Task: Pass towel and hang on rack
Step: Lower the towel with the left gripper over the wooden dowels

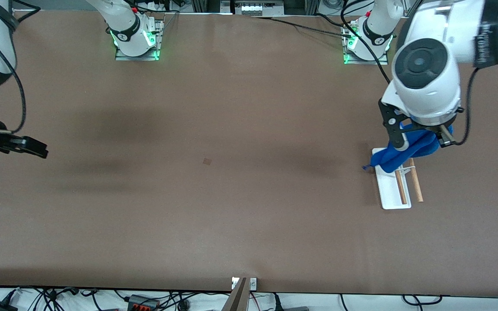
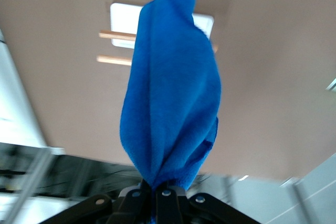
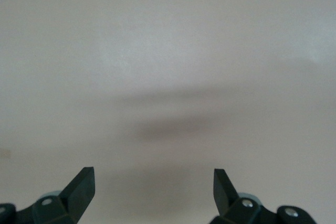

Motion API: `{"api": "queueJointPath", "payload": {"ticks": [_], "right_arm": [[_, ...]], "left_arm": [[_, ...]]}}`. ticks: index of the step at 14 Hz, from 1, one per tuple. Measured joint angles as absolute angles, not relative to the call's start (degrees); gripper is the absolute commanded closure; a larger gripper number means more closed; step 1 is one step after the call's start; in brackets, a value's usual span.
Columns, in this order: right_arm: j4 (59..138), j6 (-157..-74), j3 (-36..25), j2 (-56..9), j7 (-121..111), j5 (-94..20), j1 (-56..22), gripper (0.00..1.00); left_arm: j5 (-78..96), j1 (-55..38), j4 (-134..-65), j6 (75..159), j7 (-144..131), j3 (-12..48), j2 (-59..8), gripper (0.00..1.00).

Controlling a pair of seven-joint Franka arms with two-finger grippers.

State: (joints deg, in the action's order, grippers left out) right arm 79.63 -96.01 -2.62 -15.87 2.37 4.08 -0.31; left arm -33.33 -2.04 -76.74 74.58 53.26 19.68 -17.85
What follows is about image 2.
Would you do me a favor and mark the blue microfibre towel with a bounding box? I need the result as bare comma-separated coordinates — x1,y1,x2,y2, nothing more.
119,0,224,192

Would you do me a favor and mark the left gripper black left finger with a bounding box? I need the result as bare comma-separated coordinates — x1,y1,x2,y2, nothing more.
39,180,155,224

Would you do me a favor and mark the white rack with wooden rods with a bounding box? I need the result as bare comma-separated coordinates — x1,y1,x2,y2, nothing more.
96,1,219,67

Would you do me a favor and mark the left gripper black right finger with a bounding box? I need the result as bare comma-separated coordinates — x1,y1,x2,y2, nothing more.
155,186,259,224

